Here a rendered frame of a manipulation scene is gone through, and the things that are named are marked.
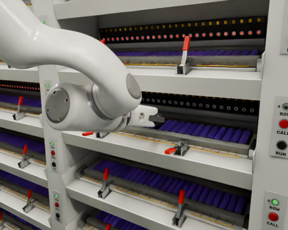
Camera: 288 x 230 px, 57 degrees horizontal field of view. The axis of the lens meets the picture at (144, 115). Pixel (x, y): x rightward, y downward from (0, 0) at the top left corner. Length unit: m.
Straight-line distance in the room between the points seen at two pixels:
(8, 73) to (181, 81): 0.71
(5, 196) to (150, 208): 0.81
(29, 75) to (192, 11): 0.59
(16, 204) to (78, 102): 0.97
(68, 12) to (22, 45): 0.44
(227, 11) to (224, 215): 0.54
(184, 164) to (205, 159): 0.06
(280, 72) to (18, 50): 0.46
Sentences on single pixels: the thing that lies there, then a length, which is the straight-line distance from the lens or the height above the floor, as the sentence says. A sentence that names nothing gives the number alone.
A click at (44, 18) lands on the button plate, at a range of 0.94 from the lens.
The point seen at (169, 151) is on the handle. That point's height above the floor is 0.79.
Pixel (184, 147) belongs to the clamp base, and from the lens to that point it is 0.68.
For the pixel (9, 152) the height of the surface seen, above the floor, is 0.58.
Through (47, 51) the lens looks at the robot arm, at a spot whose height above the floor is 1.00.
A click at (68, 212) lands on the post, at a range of 1.06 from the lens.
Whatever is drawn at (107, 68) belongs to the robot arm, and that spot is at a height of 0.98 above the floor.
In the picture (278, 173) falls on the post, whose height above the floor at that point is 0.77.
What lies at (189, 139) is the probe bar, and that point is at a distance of 0.70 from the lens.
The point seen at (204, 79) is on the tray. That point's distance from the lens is 0.61.
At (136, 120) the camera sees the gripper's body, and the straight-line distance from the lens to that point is 0.57.
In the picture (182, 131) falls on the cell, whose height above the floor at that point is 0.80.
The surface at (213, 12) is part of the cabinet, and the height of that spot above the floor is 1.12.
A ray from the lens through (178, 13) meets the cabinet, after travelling 0.86.
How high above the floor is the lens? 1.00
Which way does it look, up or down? 12 degrees down
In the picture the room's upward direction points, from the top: straight up
